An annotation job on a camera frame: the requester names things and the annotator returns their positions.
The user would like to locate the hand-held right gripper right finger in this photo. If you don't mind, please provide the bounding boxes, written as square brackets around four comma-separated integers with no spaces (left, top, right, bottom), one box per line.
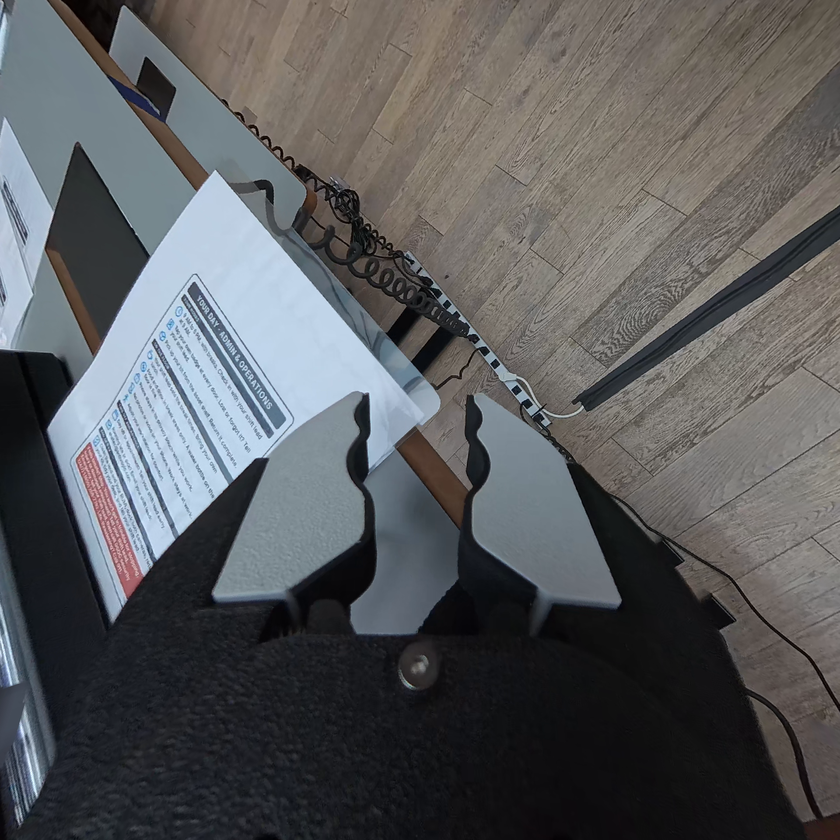
[458,394,623,637]

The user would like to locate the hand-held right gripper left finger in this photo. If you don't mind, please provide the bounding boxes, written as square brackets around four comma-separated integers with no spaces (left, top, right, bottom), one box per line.
[211,392,378,636]

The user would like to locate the black laminator machine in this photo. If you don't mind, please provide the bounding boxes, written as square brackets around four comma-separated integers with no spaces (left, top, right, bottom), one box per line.
[0,350,111,775]

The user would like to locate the laminated printed sheet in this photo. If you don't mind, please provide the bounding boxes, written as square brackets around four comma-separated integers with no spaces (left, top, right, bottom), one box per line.
[46,169,442,624]

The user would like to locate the black desk leg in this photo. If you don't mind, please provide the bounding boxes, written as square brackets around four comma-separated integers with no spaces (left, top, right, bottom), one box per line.
[386,304,455,370]

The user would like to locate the grey desk with blue tape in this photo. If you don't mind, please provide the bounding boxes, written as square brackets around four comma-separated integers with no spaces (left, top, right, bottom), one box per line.
[107,5,320,232]

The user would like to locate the white power strip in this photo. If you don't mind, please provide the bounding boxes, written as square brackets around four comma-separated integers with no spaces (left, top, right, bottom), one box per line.
[400,251,553,429]

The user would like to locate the blue tape strip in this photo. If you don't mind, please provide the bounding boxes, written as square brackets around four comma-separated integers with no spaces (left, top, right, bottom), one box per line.
[105,73,165,121]

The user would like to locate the white power cable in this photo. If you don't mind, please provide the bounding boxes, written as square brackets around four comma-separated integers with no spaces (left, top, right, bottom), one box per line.
[524,373,586,422]

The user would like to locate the thin black floor cable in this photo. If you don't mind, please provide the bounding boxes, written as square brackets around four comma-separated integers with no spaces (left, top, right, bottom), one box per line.
[610,492,840,820]

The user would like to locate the black floor cable cover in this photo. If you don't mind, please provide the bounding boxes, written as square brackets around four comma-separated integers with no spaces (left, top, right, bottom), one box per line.
[572,205,840,412]

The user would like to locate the black coiled cable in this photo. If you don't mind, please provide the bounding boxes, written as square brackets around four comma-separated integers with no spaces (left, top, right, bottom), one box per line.
[220,97,475,341]

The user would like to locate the tangled black cables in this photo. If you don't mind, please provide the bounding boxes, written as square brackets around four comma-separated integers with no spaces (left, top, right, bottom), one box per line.
[320,172,372,253]

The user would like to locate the large black desk cable flap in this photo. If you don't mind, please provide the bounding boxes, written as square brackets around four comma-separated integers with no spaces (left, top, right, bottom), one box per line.
[46,142,154,337]

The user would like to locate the small black desk cable flap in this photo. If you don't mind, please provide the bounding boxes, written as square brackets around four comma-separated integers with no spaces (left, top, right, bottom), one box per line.
[136,56,179,123]

